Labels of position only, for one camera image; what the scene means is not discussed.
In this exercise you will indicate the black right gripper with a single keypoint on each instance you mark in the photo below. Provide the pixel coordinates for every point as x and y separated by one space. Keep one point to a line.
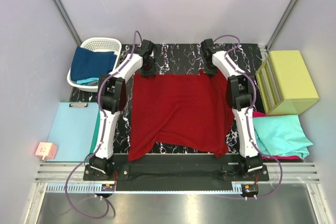
210 72

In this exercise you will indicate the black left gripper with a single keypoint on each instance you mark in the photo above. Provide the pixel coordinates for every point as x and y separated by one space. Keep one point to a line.
148 71

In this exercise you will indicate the red t-shirt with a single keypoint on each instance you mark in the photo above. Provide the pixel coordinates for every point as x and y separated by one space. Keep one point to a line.
180 109

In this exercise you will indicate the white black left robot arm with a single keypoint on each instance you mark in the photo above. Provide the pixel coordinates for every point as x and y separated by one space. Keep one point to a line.
112 98

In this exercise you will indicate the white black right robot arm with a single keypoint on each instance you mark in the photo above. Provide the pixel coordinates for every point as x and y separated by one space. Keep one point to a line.
240 97

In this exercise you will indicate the white plastic laundry basket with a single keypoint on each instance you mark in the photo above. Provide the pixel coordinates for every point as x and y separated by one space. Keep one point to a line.
97 44

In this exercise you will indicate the light blue t-shirt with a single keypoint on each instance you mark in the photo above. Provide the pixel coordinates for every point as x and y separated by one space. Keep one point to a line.
89 81

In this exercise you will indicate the navy blue t-shirt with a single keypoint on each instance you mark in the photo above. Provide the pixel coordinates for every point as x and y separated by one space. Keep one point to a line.
89 64

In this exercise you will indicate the folded magenta t-shirt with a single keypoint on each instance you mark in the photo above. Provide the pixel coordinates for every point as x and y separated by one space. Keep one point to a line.
257 114

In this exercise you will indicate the yellow drawer box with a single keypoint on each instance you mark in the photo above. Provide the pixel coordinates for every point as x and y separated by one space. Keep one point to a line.
285 84

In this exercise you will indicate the green clipboard with paper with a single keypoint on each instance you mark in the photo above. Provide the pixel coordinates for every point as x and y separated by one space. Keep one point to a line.
72 130

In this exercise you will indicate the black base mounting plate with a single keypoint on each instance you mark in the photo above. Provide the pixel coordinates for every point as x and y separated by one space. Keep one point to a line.
168 173

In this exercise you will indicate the folded turquoise t-shirt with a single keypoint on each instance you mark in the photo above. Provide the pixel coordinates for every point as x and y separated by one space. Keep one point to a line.
281 136

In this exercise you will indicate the pink sponge block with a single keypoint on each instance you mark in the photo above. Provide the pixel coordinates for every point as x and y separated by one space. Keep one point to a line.
46 150

